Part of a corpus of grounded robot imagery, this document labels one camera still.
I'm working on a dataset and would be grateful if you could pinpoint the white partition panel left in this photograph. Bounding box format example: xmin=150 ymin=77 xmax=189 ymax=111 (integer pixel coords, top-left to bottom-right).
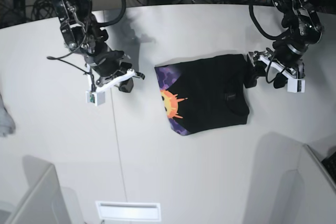
xmin=1 ymin=164 xmax=72 ymax=223

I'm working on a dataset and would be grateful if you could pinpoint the coiled black cables left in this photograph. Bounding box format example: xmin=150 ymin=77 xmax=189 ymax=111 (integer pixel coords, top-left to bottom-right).
xmin=30 ymin=0 xmax=57 ymax=22

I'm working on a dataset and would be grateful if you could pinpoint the grey cloth at left edge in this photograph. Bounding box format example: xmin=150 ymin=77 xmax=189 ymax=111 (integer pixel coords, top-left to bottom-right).
xmin=0 ymin=97 xmax=16 ymax=137

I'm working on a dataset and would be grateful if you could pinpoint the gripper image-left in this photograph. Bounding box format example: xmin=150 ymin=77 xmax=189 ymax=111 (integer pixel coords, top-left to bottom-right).
xmin=84 ymin=44 xmax=133 ymax=93

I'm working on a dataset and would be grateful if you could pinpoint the black T-shirt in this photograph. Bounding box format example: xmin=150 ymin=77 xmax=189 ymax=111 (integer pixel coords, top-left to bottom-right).
xmin=154 ymin=54 xmax=250 ymax=136

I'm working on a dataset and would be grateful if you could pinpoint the white partition panel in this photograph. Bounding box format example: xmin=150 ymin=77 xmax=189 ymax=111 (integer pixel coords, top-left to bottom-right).
xmin=295 ymin=145 xmax=335 ymax=223
xmin=1 ymin=164 xmax=72 ymax=223

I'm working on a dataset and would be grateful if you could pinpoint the white partition panel right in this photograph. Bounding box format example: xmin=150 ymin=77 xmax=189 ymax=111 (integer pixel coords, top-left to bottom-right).
xmin=295 ymin=145 xmax=335 ymax=223

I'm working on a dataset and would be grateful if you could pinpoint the black keyboard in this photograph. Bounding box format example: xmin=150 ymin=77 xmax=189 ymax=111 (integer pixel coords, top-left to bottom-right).
xmin=322 ymin=153 xmax=336 ymax=182

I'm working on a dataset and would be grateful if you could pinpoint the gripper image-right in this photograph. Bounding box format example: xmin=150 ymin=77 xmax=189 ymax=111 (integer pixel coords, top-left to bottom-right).
xmin=244 ymin=39 xmax=308 ymax=89

